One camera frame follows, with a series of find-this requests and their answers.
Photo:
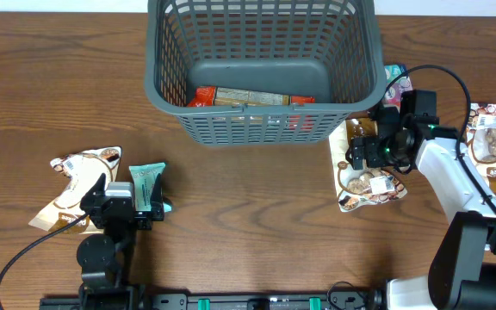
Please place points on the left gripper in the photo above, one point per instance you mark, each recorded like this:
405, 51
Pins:
145, 221

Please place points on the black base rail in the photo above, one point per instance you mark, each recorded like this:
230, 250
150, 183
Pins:
343, 299

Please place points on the teal snack bag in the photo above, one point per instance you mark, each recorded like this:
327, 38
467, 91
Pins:
144, 178

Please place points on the grey plastic basket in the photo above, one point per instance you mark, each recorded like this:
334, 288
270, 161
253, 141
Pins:
327, 51

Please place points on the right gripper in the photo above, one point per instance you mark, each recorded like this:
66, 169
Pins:
371, 157

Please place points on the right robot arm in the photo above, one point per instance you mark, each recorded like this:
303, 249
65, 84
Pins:
463, 272

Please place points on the tissue pack bundle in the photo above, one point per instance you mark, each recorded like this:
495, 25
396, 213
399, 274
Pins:
392, 97

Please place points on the orange spaghetti package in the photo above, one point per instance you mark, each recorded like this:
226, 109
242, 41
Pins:
208, 96

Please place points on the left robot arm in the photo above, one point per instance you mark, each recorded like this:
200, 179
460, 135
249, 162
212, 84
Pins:
105, 258

